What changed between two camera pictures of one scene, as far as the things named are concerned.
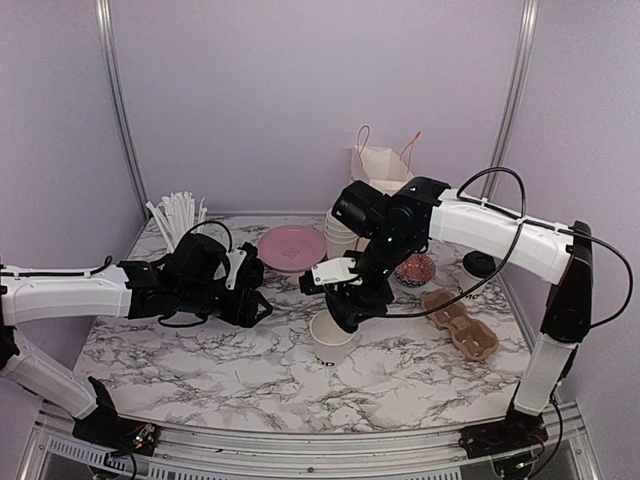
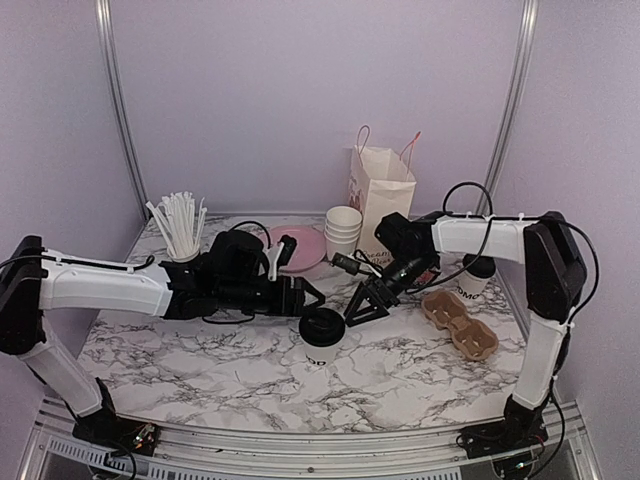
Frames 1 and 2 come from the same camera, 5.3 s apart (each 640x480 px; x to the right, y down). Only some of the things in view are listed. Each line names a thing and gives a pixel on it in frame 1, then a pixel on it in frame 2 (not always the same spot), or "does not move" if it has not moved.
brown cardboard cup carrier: (474, 339) does not move
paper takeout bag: (381, 167) does not move
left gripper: (243, 310) -> (295, 306)
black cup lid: (479, 263) does not move
